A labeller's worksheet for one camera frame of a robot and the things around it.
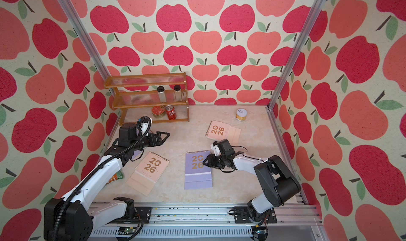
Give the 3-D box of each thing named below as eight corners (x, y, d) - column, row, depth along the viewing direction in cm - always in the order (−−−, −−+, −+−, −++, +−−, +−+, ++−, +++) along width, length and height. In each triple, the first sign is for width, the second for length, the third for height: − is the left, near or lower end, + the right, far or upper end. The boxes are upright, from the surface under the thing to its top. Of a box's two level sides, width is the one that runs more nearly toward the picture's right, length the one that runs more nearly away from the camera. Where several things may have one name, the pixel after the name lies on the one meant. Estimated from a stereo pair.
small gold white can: (236, 120, 114) (237, 115, 110) (234, 113, 119) (236, 108, 114) (246, 120, 114) (248, 115, 110) (244, 113, 119) (246, 108, 114)
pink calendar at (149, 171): (126, 183, 86) (125, 182, 84) (151, 152, 98) (150, 151, 97) (146, 196, 82) (145, 195, 80) (170, 162, 94) (169, 160, 93)
